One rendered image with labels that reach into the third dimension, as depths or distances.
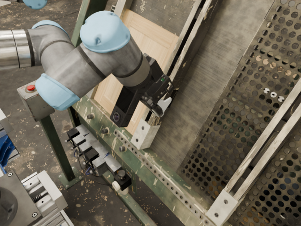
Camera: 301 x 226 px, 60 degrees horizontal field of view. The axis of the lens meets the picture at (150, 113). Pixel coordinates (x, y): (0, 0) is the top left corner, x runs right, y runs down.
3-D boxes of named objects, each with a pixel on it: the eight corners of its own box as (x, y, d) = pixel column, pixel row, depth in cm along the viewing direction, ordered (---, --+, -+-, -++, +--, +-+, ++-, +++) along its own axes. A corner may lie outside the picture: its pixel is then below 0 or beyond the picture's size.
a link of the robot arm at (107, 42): (67, 29, 45) (105, -2, 45) (99, 64, 55) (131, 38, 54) (85, 55, 41) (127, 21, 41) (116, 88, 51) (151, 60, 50)
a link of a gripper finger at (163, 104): (179, 107, 73) (169, 93, 65) (165, 123, 73) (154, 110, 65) (171, 102, 75) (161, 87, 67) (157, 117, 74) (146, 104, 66)
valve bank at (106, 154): (65, 150, 155) (53, 124, 137) (85, 138, 161) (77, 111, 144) (114, 213, 129) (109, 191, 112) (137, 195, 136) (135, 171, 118)
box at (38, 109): (27, 111, 152) (15, 88, 139) (46, 102, 157) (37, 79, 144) (36, 123, 146) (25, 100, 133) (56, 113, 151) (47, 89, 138)
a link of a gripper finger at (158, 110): (167, 115, 68) (156, 102, 60) (163, 120, 68) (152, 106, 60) (155, 106, 70) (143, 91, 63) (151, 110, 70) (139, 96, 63)
